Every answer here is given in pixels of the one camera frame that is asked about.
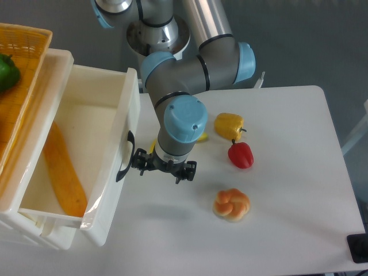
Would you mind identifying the black device at edge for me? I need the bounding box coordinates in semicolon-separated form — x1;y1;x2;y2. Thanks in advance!
347;233;367;263

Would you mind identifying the yellow toy pepper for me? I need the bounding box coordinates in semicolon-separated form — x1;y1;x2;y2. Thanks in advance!
214;113;247;141

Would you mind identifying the white chair part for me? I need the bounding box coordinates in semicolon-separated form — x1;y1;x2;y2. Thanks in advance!
341;100;367;156

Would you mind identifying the green toy pepper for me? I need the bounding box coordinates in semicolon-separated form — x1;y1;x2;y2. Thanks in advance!
0;54;20;92

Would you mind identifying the white drawer cabinet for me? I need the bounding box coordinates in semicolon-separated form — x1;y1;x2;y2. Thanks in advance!
1;49;75;250

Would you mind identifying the knotted toy bread roll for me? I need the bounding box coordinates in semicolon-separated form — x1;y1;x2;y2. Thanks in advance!
212;188;251;223

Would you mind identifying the red toy pepper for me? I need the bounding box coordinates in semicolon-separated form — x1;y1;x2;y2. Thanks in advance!
228;139;254;169

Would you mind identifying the orange toy baguette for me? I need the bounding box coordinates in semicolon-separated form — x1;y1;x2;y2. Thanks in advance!
43;122;87;217

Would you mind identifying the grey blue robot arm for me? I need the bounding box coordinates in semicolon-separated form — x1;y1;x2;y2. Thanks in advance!
91;1;256;181

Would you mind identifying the white drawer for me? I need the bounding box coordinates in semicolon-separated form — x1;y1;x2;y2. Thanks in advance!
17;64;141;248

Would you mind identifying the orange plastic basket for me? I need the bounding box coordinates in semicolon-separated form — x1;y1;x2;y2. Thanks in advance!
1;23;52;170

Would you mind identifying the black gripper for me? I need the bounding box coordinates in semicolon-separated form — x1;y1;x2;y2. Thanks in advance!
131;148;197;184

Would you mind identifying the yellow toy banana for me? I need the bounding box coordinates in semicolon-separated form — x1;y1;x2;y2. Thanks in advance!
149;132;208;153

